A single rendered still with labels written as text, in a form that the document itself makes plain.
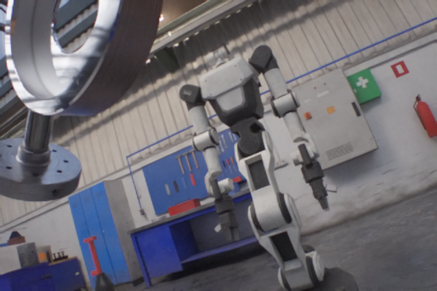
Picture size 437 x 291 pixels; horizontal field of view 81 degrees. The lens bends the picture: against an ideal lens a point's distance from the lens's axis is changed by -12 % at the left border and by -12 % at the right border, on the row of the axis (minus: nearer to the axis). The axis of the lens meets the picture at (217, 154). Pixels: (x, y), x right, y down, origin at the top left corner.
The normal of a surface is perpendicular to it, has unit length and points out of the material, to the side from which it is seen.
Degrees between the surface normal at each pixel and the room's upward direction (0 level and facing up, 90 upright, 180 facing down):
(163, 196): 90
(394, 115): 90
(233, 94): 90
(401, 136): 90
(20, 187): 130
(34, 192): 136
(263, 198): 66
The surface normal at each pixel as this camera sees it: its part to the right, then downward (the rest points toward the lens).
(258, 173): -0.43, -0.22
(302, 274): -0.27, 0.19
